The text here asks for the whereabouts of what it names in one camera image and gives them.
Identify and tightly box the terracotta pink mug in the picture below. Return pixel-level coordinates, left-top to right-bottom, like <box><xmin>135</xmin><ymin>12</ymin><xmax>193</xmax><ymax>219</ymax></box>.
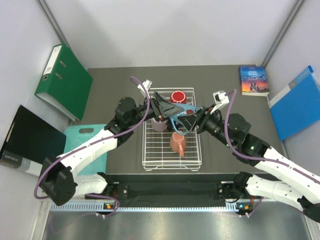
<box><xmin>170</xmin><ymin>132</ymin><xmax>187</xmax><ymax>158</ymax></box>

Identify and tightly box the black clip file folder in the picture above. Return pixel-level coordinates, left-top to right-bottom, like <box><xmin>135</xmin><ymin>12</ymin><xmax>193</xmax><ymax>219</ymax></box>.
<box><xmin>0</xmin><ymin>105</ymin><xmax>66</xmax><ymax>176</ymax></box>

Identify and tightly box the blue folder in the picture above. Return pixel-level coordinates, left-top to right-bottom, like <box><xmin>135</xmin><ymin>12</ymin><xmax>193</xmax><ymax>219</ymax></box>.
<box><xmin>268</xmin><ymin>65</ymin><xmax>320</xmax><ymax>141</ymax></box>

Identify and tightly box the green lever arch binder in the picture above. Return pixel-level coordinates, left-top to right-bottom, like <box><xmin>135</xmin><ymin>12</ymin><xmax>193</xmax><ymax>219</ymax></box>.
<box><xmin>34</xmin><ymin>44</ymin><xmax>93</xmax><ymax>122</ymax></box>

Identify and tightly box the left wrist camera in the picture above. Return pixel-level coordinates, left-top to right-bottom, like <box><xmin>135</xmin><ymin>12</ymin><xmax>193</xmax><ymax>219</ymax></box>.
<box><xmin>137</xmin><ymin>79</ymin><xmax>153</xmax><ymax>97</ymax></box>

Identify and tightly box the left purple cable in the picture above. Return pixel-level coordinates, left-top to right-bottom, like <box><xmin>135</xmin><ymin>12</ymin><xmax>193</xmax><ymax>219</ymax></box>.
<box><xmin>33</xmin><ymin>76</ymin><xmax>152</xmax><ymax>218</ymax></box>

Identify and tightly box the teal shirt folding board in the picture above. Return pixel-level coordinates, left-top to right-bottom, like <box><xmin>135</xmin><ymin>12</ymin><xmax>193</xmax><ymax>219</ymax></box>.
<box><xmin>62</xmin><ymin>124</ymin><xmax>109</xmax><ymax>177</ymax></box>

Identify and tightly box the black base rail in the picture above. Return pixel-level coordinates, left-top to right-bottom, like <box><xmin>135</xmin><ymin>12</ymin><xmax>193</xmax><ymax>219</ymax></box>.
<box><xmin>100</xmin><ymin>173</ymin><xmax>249</xmax><ymax>201</ymax></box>

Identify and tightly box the red ceramic mug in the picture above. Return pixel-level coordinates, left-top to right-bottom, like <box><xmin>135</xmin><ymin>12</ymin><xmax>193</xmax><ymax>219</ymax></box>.
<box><xmin>170</xmin><ymin>90</ymin><xmax>187</xmax><ymax>104</ymax></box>

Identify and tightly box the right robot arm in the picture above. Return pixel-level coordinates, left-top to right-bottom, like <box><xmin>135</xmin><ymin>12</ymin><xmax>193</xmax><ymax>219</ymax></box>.
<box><xmin>156</xmin><ymin>102</ymin><xmax>320</xmax><ymax>222</ymax></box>

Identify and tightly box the lilac ceramic mug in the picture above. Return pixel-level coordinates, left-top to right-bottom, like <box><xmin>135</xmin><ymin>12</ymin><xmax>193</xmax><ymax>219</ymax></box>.
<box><xmin>150</xmin><ymin>118</ymin><xmax>168</xmax><ymax>132</ymax></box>

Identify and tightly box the white wire dish rack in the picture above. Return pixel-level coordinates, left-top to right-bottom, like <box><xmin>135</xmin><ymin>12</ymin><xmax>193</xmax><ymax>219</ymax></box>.
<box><xmin>141</xmin><ymin>87</ymin><xmax>203</xmax><ymax>172</ymax></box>

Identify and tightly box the slotted cable duct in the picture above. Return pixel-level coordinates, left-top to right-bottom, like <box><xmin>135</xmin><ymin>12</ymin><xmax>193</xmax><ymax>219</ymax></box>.
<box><xmin>50</xmin><ymin>201</ymin><xmax>249</xmax><ymax>213</ymax></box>

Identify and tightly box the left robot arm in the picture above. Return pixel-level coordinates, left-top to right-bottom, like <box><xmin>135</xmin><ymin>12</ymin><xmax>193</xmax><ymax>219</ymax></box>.
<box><xmin>39</xmin><ymin>93</ymin><xmax>183</xmax><ymax>206</ymax></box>

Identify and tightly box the light blue floral mug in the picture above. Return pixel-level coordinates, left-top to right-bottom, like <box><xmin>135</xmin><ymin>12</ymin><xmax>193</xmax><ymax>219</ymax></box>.
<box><xmin>169</xmin><ymin>103</ymin><xmax>200</xmax><ymax>136</ymax></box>

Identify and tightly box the Jane Eyre book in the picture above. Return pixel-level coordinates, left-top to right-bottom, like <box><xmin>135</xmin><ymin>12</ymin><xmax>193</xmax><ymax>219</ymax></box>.
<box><xmin>238</xmin><ymin>65</ymin><xmax>270</xmax><ymax>97</ymax></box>

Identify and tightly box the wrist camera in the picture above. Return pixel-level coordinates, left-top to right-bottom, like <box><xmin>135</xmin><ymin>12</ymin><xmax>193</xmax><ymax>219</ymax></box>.
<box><xmin>137</xmin><ymin>79</ymin><xmax>153</xmax><ymax>97</ymax></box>
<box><xmin>212</xmin><ymin>90</ymin><xmax>230</xmax><ymax>112</ymax></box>

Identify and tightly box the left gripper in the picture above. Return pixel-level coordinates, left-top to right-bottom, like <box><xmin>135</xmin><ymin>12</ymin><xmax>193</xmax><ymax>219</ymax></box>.
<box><xmin>127</xmin><ymin>91</ymin><xmax>184</xmax><ymax>127</ymax></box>

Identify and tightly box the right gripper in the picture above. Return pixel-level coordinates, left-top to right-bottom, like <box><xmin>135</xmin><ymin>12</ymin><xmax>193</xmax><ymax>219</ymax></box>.
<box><xmin>177</xmin><ymin>103</ymin><xmax>234</xmax><ymax>148</ymax></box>

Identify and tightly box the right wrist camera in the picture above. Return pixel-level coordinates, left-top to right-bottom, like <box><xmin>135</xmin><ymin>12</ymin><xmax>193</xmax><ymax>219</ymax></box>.
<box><xmin>212</xmin><ymin>90</ymin><xmax>230</xmax><ymax>112</ymax></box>

